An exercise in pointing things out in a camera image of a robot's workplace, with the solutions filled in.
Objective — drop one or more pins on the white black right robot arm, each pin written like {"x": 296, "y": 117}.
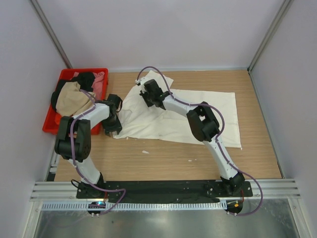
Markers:
{"x": 204, "y": 127}

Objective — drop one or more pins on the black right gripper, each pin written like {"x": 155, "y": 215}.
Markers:
{"x": 143, "y": 94}

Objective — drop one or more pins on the grey right corner post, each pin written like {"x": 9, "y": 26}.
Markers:
{"x": 282, "y": 11}

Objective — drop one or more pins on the grey metal corner post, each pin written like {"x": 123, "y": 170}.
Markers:
{"x": 49, "y": 30}

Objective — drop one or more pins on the aluminium rail frame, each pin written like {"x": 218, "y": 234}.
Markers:
{"x": 267, "y": 208}

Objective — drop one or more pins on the orange t-shirt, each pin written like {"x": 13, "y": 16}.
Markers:
{"x": 57, "y": 118}

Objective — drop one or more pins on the black t-shirt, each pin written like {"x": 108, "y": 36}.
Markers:
{"x": 84, "y": 79}

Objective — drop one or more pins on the beige t-shirt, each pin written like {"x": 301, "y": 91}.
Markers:
{"x": 71, "y": 101}

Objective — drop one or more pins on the white t-shirt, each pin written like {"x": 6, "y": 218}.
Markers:
{"x": 173, "y": 122}

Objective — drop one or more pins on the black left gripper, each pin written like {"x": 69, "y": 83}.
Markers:
{"x": 117, "y": 127}

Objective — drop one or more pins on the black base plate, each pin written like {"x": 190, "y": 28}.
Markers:
{"x": 175, "y": 191}

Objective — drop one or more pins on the pink t-shirt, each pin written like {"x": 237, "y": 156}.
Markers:
{"x": 98, "y": 85}

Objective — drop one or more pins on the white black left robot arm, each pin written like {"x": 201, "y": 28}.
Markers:
{"x": 73, "y": 140}

